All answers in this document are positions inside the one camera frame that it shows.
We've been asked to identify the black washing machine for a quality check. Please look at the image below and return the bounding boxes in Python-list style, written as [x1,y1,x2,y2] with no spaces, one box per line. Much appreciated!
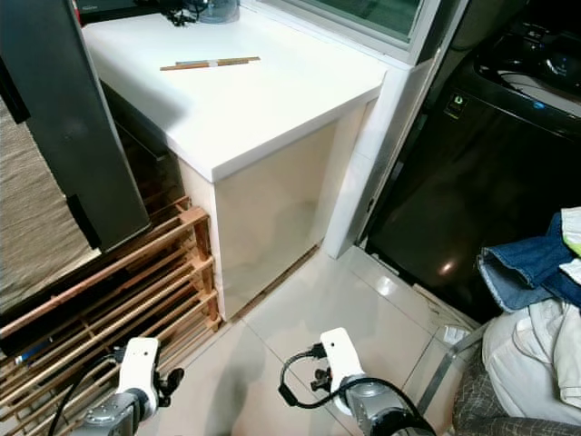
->
[363,0,581,326]

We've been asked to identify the wooden slat rack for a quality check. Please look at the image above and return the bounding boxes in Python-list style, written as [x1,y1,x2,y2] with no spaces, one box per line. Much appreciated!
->
[0,205,224,436]

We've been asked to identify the grey woven laundry basket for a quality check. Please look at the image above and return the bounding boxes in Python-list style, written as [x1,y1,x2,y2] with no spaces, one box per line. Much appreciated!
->
[452,363,581,436]

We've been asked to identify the beige woven curtain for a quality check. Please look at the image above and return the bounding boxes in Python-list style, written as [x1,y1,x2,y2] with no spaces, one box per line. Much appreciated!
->
[0,98,112,312]

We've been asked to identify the blue denim jeans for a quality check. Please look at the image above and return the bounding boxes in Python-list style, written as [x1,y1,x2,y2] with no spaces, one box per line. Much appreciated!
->
[476,213,581,315]

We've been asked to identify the white counter cabinet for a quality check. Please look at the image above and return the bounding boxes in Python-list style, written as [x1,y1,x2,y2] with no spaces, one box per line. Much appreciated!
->
[80,7,389,321]

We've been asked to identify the yellow white garment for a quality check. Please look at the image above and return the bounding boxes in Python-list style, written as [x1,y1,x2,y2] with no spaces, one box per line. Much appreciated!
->
[557,206,581,284]

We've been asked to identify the dark grey door panel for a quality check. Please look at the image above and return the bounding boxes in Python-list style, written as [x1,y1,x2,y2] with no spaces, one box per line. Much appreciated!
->
[0,0,152,254]

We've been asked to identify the brown wooden chopstick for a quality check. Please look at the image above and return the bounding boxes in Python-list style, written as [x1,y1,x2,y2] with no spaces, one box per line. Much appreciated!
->
[160,61,241,73]
[174,55,262,68]

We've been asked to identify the clear glass jar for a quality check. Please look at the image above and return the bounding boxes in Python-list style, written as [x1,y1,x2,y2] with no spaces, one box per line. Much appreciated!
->
[197,0,241,25]

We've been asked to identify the black countertop appliance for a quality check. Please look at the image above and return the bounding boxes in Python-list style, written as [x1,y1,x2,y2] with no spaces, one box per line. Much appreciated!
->
[76,0,173,25]

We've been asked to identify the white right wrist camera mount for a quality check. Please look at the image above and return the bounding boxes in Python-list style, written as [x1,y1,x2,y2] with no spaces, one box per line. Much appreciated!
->
[319,327,368,417]

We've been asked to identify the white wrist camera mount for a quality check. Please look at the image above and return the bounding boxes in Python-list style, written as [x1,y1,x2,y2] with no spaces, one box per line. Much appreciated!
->
[122,337,162,397]
[319,327,368,417]

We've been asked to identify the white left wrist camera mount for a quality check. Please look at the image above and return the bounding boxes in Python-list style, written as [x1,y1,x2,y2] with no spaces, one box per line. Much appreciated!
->
[122,337,162,397]

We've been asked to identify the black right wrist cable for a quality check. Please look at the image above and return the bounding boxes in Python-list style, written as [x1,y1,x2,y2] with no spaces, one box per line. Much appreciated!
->
[278,342,326,409]

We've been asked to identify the metal frame leg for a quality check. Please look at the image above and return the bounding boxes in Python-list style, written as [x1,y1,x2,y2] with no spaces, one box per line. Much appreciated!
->
[416,322,489,417]

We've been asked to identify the white door post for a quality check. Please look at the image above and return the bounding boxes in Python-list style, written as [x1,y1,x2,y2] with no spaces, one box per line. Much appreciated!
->
[321,50,441,261]

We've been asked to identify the white window frame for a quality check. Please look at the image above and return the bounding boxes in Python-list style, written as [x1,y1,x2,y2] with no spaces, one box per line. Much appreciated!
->
[247,0,468,66]

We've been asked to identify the black tangled cable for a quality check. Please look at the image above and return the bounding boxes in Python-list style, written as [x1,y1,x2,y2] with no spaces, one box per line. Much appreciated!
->
[158,0,210,27]

